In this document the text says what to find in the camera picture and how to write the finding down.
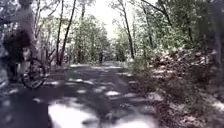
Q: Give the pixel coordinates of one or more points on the grey asphalt path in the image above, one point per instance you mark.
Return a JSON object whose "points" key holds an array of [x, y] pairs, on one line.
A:
{"points": [[86, 96]]}

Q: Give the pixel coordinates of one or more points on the wood of trees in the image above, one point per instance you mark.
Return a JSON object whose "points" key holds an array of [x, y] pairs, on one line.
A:
{"points": [[140, 30]]}

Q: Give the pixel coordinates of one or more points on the leaf-covered ground verge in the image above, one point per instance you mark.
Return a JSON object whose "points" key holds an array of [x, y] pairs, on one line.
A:
{"points": [[186, 90]]}

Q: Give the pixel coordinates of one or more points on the bicycle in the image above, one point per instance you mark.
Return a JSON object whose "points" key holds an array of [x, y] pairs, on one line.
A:
{"points": [[32, 74]]}

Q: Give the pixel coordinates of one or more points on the person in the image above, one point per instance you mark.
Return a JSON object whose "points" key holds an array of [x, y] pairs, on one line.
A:
{"points": [[23, 36]]}

